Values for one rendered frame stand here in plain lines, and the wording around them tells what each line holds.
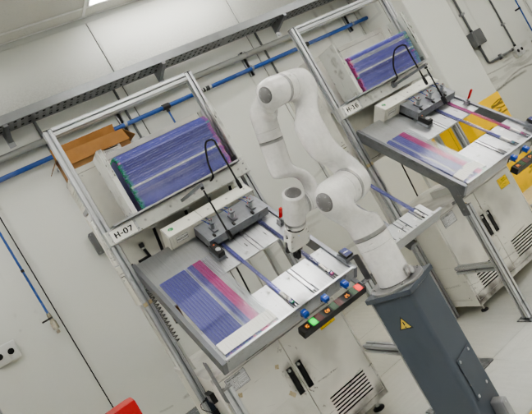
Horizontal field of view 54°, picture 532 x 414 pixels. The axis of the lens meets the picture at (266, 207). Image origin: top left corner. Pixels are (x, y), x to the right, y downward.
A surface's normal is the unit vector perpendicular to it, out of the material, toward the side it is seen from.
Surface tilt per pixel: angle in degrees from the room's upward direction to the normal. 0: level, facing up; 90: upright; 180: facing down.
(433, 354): 90
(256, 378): 90
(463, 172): 44
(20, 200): 90
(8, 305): 90
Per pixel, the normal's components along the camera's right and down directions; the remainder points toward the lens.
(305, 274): -0.11, -0.77
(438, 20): 0.40, -0.19
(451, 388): -0.60, 0.37
